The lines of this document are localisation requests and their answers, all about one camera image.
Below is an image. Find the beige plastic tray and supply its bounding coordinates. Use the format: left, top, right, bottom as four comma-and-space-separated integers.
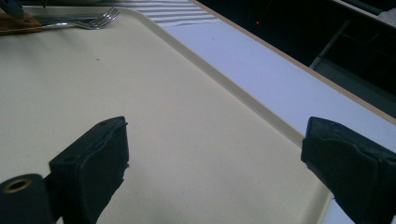
0, 5, 334, 224

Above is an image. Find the light wooden table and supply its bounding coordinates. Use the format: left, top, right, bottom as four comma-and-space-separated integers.
188, 0, 396, 127

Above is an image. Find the white metal desk frame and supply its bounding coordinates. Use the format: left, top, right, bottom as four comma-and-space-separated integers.
309, 19, 353, 70

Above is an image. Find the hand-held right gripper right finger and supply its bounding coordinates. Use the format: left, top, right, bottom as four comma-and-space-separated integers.
300, 116, 396, 224

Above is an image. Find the fork with wooden handle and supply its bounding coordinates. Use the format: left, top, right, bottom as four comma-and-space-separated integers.
0, 7, 121, 37

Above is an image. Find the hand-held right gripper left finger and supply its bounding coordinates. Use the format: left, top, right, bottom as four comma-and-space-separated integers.
48, 116, 131, 224

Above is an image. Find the grey striped placemat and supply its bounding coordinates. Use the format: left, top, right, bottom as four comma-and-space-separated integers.
92, 0, 222, 28

